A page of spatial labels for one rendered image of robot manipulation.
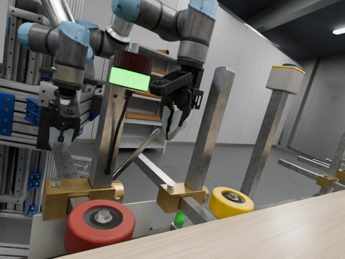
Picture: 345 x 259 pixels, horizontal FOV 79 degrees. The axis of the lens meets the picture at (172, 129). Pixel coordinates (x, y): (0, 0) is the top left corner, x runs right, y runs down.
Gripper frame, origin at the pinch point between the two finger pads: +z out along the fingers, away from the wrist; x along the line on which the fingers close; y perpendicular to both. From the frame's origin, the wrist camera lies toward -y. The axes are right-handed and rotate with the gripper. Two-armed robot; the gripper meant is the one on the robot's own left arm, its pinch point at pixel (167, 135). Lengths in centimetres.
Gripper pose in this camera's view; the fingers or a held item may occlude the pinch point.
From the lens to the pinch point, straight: 56.4
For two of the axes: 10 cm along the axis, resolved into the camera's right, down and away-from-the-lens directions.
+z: -2.3, 9.6, 1.8
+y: 5.7, -0.1, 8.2
